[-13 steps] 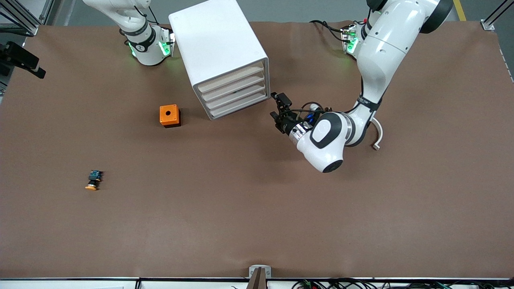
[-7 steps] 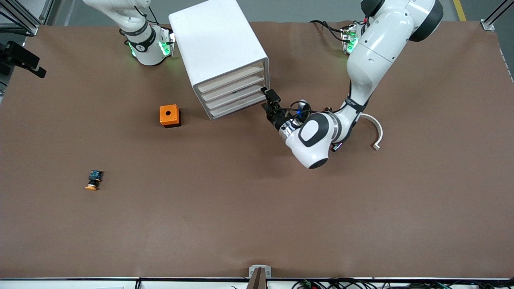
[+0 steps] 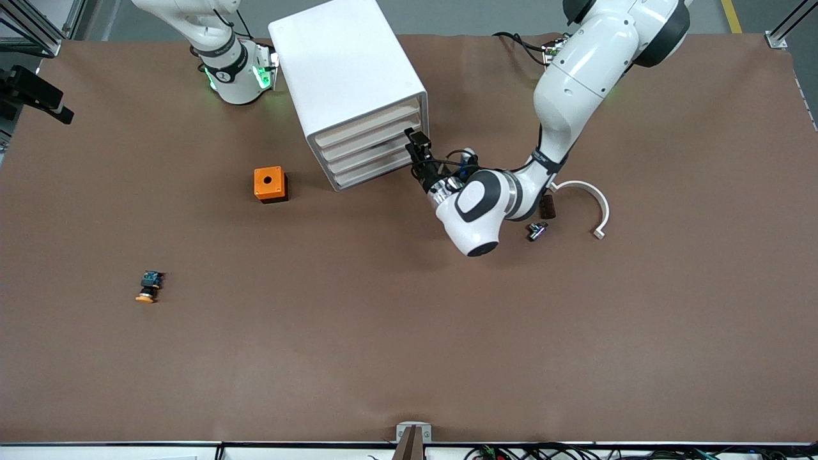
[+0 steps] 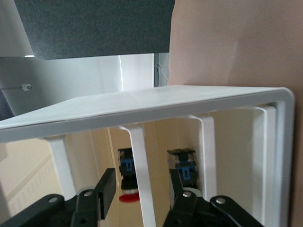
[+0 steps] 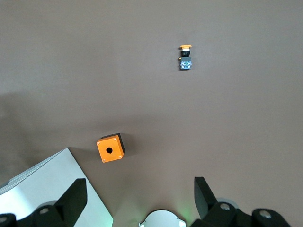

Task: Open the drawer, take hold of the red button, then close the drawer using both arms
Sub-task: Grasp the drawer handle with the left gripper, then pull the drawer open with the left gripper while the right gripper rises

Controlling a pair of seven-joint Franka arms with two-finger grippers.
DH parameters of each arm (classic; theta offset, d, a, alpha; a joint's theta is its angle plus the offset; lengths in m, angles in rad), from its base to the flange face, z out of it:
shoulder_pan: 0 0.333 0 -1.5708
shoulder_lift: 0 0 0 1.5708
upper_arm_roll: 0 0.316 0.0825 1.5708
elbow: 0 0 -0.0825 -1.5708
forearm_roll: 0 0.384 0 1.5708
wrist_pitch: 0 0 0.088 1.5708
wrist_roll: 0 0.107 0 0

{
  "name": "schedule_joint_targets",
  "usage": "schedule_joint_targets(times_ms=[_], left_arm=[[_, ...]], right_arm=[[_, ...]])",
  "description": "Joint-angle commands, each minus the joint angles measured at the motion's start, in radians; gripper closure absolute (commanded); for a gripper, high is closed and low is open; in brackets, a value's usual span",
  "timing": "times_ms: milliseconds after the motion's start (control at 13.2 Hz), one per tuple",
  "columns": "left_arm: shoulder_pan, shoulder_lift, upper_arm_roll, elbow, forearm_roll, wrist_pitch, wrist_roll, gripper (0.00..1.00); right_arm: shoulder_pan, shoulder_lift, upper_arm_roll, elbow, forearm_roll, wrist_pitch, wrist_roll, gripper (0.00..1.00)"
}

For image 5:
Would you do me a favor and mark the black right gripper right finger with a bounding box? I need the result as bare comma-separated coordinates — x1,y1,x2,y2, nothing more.
190,176,291,227

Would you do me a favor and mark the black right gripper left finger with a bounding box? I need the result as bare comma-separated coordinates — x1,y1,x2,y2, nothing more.
0,178,88,227

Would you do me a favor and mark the white drawer cabinet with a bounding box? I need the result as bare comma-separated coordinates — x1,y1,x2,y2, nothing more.
0,147,114,227

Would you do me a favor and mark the yellow mushroom push button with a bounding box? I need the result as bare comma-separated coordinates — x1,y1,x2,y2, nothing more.
177,44,193,70

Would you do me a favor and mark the brown table mat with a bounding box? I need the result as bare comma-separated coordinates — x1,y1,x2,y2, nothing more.
0,0,303,227

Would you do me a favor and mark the orange button enclosure box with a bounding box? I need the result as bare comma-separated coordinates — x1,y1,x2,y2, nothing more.
96,132,126,163

